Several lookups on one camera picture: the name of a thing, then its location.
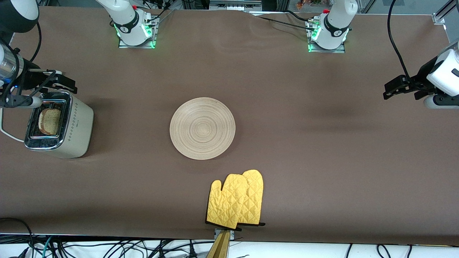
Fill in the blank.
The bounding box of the brown crusted bread slice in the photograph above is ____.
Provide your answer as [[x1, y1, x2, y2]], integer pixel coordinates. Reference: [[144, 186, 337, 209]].
[[38, 108, 62, 136]]

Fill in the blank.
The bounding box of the round light wooden plate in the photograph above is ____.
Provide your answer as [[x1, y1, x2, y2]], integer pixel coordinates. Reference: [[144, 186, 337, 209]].
[[169, 97, 236, 160]]

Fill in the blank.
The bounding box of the cream and chrome toaster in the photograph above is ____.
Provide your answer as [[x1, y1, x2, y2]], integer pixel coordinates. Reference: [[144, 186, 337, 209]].
[[24, 91, 94, 159]]

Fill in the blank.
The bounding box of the brown table cover cloth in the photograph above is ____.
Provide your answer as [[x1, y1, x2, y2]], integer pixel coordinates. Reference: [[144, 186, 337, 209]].
[[0, 5, 459, 248]]

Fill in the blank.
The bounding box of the yellow quilted oven mitt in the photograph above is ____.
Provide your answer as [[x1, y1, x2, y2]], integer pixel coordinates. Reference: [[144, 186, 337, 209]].
[[237, 169, 266, 227], [206, 174, 249, 230]]

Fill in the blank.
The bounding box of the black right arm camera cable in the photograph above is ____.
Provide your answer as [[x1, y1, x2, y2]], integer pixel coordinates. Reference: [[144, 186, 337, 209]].
[[0, 21, 58, 105]]

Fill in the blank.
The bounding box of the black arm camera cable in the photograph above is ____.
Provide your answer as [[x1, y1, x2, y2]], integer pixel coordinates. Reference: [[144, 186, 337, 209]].
[[387, 0, 411, 79], [0, 21, 58, 105]]

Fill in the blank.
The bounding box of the white toaster power cable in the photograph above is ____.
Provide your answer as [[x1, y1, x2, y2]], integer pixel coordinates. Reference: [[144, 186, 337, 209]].
[[0, 107, 25, 143]]

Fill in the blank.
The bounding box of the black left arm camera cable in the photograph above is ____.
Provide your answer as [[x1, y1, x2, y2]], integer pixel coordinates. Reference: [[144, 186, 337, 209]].
[[387, 0, 411, 79]]

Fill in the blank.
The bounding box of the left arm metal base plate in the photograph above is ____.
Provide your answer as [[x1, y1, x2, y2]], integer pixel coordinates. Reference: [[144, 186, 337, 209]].
[[308, 20, 346, 53]]

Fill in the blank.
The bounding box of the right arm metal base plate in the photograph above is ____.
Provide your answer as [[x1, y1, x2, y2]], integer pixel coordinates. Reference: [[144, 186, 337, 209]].
[[118, 11, 158, 49]]

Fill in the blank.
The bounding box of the black right arm base cable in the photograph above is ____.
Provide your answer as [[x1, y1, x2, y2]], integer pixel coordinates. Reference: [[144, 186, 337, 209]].
[[142, 0, 176, 22]]

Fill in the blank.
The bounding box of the black arm base cable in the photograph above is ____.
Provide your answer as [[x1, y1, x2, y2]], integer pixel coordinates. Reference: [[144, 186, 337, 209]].
[[142, 0, 176, 22], [251, 10, 316, 33]]

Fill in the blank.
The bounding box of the black left arm base cable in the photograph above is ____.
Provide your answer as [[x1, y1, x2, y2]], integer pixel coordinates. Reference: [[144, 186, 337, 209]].
[[251, 10, 316, 33]]

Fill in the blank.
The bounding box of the black looped floor cable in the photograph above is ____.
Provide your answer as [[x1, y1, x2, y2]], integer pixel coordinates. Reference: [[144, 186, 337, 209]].
[[0, 218, 34, 258]]

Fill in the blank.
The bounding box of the teal cable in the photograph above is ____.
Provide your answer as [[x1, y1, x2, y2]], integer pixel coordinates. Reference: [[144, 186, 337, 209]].
[[42, 236, 54, 258]]

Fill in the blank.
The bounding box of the wooden camera post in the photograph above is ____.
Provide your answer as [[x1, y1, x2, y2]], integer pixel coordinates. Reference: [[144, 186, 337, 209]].
[[206, 231, 230, 258]]

